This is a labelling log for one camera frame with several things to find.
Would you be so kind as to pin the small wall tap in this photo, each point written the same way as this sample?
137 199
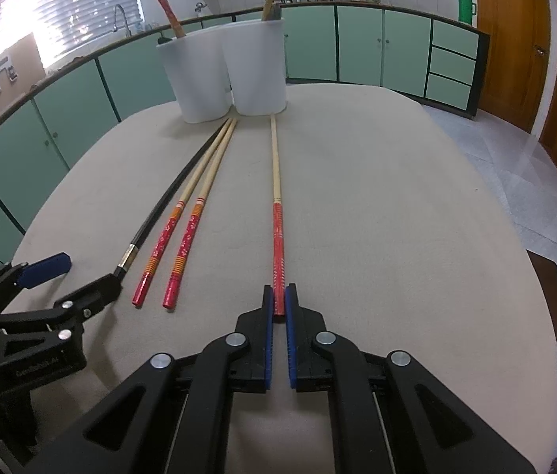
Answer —
201 8

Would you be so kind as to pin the green lower kitchen cabinets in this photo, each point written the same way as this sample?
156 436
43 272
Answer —
357 44

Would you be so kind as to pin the kitchen faucet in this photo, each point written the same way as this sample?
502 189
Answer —
120 17

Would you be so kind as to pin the white double utensil holder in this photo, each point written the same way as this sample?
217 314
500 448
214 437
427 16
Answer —
199 84

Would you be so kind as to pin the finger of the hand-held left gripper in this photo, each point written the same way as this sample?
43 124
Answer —
44 267
95 294

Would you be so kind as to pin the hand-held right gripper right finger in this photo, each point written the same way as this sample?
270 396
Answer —
290 345

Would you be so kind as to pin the brown chair back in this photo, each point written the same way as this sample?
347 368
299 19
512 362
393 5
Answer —
549 296

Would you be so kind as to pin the black chopstick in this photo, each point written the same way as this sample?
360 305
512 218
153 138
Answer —
169 197

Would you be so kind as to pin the cardboard board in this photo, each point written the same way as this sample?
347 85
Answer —
2 94

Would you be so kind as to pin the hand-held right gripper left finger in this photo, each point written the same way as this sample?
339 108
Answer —
268 345

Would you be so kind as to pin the window blinds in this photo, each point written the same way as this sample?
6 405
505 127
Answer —
61 5

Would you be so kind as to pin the green thermos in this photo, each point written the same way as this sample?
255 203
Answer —
466 7

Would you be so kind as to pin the red orange banded chopstick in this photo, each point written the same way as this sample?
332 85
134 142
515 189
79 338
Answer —
184 242
160 247

